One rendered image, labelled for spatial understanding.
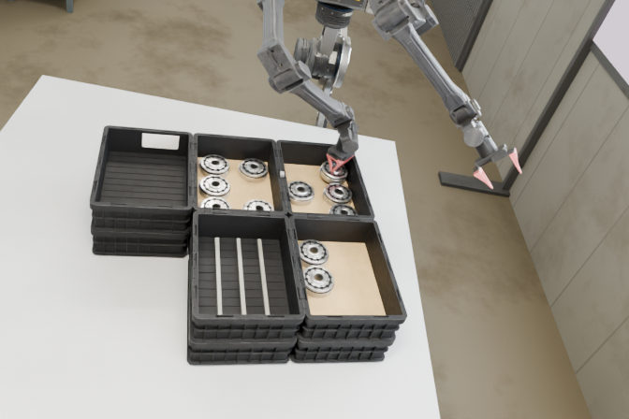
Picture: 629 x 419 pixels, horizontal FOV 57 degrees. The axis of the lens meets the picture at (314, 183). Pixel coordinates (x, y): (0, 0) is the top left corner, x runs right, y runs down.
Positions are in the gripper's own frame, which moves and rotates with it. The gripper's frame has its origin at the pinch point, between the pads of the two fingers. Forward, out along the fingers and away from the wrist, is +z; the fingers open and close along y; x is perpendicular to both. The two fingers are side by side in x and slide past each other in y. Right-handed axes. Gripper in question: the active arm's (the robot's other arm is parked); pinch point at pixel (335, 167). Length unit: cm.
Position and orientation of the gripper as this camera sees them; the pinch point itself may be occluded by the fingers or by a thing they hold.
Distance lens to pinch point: 215.1
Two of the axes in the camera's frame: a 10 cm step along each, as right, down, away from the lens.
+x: -7.7, -5.5, 3.4
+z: -2.6, 7.4, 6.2
